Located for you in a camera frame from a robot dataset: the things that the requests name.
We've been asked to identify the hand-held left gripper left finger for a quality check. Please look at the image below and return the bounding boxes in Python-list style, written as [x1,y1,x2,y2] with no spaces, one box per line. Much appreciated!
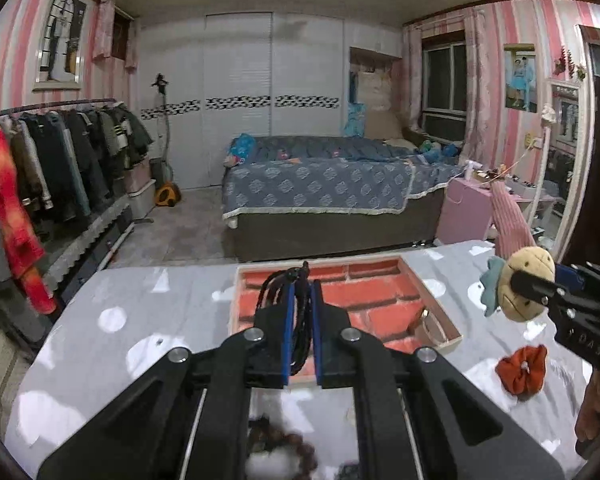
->
[36,284,295,480]

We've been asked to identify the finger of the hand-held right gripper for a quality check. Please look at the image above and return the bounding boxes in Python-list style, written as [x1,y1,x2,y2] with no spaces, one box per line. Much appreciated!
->
[554,261,600,288]
[510,268,572,312]

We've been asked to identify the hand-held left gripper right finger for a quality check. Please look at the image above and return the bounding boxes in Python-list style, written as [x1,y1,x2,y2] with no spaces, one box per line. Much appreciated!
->
[309,281,567,480]

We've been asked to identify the yellow plush pineapple hair tie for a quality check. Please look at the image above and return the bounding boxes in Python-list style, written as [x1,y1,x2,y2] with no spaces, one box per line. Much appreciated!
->
[482,246,557,322]

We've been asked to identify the black braided cord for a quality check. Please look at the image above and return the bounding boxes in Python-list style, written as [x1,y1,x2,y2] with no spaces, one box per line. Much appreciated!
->
[252,261,314,377]

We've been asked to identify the shallow cardboard tray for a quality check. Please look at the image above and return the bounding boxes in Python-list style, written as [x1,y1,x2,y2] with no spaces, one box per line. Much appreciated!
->
[228,255,463,391]

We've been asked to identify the orange scrunchie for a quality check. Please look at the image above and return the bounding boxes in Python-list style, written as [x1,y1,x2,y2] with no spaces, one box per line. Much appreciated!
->
[495,344,549,402]

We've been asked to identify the brown wooden bead bracelet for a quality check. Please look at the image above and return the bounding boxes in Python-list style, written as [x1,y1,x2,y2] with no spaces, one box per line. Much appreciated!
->
[247,414,317,480]

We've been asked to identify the white framed standing mirror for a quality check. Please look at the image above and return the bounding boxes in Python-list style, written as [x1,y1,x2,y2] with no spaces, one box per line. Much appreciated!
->
[534,78,597,257]

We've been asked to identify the pink nightstand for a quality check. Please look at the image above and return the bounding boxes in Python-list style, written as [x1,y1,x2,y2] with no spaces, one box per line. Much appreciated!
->
[435,177,496,246]

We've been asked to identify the bed with blue cover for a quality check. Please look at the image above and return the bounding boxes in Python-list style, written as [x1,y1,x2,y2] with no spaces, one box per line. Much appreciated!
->
[221,132,467,264]

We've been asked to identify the yellow garment steamer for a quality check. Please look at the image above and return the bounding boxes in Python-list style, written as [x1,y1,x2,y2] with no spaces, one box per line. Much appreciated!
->
[150,73,182,207]

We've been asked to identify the blue plush toy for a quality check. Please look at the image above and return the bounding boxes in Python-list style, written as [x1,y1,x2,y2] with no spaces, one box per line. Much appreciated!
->
[229,133,256,166]

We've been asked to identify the white storage boxes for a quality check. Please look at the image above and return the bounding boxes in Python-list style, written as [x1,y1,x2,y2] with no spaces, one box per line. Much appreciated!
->
[124,159,157,221]

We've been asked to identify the pink patterned curtain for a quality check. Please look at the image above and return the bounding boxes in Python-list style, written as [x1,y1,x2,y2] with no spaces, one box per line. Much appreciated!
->
[462,4,492,162]
[401,24,425,132]

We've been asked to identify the dark framed window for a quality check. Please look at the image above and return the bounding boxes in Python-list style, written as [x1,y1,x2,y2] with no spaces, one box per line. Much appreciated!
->
[421,30,469,144]

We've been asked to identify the lace covered low platform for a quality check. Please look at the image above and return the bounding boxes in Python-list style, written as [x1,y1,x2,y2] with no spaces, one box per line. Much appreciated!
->
[41,192,136,302]

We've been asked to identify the beige cushion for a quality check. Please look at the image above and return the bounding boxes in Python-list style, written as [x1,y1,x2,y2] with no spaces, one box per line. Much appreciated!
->
[364,110,406,141]

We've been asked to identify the blue hanging cloth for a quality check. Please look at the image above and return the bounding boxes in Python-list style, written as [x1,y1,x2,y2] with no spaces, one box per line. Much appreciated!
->
[343,72,366,136]

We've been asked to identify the row of hanging dark clothes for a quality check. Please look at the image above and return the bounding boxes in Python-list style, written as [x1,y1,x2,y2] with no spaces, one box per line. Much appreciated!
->
[0,101,154,301]

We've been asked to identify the white sliding door wardrobe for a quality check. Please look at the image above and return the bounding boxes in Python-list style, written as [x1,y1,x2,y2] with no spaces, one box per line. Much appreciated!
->
[139,12,404,191]

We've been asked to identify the red orange fleece robe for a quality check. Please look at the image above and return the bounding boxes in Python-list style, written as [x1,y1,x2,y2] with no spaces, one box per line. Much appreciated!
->
[0,124,57,315]

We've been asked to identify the metal clothes rack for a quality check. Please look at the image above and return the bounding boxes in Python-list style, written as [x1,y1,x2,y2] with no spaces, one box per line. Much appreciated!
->
[0,97,119,124]

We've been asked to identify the small curtained window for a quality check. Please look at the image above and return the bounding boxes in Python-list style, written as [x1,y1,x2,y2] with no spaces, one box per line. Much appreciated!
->
[92,0,139,69]

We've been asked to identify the pink corduroy cloth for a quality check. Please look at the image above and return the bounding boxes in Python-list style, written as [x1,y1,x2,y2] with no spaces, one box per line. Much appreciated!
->
[489,180,537,259]

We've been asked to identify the couple wall poster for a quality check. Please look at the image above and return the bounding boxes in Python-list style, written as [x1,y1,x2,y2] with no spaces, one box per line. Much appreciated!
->
[503,43,539,114]

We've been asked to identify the red flower wall decoration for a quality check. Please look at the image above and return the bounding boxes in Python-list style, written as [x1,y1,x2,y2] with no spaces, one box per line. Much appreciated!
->
[554,44,589,82]

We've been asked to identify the framed wedding wall poster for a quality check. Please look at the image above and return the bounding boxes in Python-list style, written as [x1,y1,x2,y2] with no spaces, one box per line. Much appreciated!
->
[32,0,90,92]

